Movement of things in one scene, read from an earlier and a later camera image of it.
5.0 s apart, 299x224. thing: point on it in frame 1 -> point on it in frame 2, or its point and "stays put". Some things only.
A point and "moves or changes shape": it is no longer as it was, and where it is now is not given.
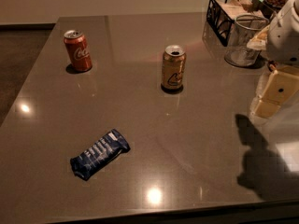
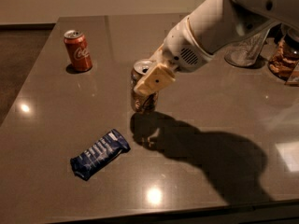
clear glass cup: (243, 27) stays put
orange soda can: (173, 67) moves or changes shape
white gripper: (285, 42) -> (177, 48)
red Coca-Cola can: (78, 49) stays put
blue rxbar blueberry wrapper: (110, 147) stays put
